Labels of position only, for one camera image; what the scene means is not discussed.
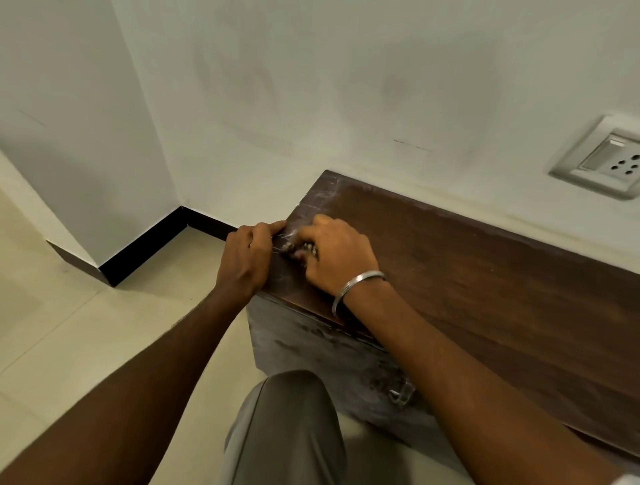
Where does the person's right hand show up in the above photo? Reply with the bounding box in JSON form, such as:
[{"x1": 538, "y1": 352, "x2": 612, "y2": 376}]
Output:
[{"x1": 294, "y1": 213, "x2": 388, "y2": 299}]

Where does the person's left hand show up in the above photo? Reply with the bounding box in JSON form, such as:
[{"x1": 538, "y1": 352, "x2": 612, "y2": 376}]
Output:
[{"x1": 215, "y1": 219, "x2": 289, "y2": 306}]

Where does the checkered cloth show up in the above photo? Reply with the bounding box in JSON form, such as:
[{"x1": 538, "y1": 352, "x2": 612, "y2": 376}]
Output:
[{"x1": 278, "y1": 241, "x2": 321, "y2": 262}]

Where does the dark wooden cabinet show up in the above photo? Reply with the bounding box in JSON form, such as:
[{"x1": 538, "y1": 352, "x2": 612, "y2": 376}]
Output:
[{"x1": 245, "y1": 169, "x2": 640, "y2": 474}]

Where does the person's left forearm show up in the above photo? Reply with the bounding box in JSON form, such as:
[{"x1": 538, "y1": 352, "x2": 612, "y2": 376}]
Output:
[{"x1": 0, "y1": 286, "x2": 247, "y2": 485}]

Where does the person's right forearm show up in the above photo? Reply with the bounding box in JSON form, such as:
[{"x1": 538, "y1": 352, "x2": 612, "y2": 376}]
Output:
[{"x1": 343, "y1": 278, "x2": 627, "y2": 485}]

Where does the person's left leg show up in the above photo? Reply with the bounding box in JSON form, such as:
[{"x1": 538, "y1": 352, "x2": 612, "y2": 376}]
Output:
[{"x1": 216, "y1": 369, "x2": 349, "y2": 485}]

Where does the silver bangle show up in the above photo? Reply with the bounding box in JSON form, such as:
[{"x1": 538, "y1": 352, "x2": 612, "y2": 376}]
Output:
[{"x1": 331, "y1": 270, "x2": 389, "y2": 320}]

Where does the black skirting board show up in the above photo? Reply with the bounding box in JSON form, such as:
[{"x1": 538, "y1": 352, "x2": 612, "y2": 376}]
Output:
[{"x1": 45, "y1": 205, "x2": 241, "y2": 288}]

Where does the small white wall socket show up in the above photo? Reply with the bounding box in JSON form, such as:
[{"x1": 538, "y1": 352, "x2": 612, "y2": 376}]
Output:
[{"x1": 547, "y1": 113, "x2": 640, "y2": 202}]

